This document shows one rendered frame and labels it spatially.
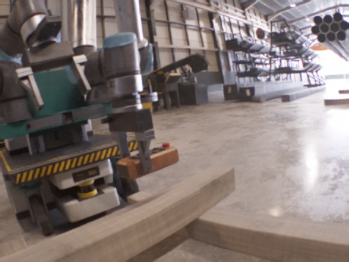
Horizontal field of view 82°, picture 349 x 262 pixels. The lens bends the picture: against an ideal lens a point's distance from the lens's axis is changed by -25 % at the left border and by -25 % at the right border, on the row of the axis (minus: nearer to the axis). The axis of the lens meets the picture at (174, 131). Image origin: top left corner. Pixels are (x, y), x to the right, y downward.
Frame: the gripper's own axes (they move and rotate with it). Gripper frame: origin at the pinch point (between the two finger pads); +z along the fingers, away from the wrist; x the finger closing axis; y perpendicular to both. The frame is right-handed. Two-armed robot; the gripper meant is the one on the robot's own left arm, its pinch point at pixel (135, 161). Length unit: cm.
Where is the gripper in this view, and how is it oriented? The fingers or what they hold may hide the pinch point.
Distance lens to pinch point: 68.2
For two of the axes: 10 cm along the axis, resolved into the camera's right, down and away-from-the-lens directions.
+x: 7.3, 0.0, -6.9
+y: -6.7, 2.0, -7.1
